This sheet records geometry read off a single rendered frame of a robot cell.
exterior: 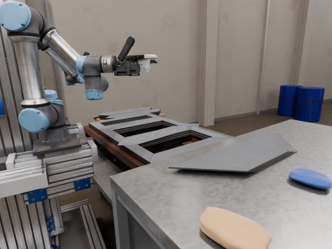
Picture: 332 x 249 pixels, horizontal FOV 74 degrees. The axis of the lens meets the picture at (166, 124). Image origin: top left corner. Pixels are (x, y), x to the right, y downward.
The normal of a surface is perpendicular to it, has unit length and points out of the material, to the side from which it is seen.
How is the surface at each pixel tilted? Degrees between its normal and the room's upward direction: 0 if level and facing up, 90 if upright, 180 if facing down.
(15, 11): 82
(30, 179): 90
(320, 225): 0
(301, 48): 90
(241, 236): 10
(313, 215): 0
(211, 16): 90
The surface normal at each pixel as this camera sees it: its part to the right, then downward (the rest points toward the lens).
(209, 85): 0.48, 0.22
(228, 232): -0.10, -0.90
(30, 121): 0.06, 0.39
